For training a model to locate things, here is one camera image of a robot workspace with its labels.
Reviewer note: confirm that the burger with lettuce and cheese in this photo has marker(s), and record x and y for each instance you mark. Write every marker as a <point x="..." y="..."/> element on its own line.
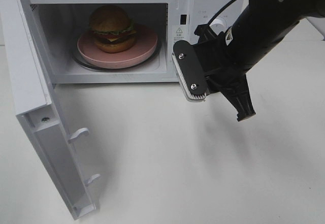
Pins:
<point x="112" y="29"/>

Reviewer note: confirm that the white microwave oven body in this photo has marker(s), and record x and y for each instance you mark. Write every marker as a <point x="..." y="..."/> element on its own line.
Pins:
<point x="62" y="22"/>

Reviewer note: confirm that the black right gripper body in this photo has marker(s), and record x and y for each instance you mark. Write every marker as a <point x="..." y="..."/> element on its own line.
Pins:
<point x="219" y="69"/>

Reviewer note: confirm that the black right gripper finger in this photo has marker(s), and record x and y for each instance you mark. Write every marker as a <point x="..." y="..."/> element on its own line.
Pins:
<point x="205" y="33"/>
<point x="189" y="71"/>

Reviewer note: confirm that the white upper power knob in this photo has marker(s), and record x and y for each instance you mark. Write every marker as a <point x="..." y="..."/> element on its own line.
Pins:
<point x="218" y="23"/>

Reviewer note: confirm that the white microwave door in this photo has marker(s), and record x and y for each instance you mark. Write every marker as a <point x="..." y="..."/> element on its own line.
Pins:
<point x="38" y="110"/>

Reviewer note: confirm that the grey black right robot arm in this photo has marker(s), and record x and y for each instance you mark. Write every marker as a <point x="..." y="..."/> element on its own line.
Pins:
<point x="262" y="25"/>

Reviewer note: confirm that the pink round plate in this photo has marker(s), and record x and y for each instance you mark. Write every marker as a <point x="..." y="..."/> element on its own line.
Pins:
<point x="125" y="52"/>

